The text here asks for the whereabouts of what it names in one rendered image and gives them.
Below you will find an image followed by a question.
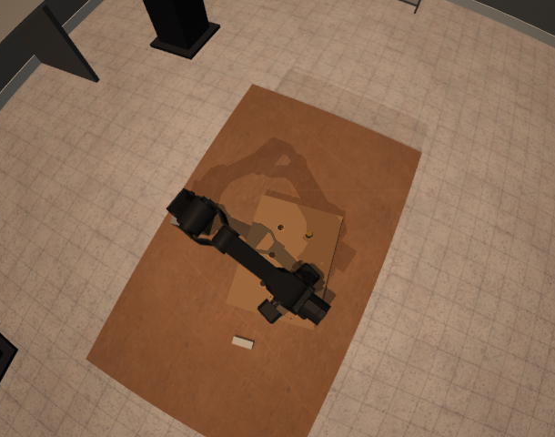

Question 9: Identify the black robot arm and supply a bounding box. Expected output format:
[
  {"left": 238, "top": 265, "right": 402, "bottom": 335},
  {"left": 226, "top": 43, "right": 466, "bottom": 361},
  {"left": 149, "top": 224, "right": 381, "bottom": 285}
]
[{"left": 166, "top": 188, "right": 331, "bottom": 326}]

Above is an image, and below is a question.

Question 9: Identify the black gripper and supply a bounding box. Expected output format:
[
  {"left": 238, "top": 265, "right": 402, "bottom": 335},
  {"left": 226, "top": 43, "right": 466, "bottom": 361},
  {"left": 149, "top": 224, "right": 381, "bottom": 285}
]
[{"left": 257, "top": 263, "right": 320, "bottom": 324}]

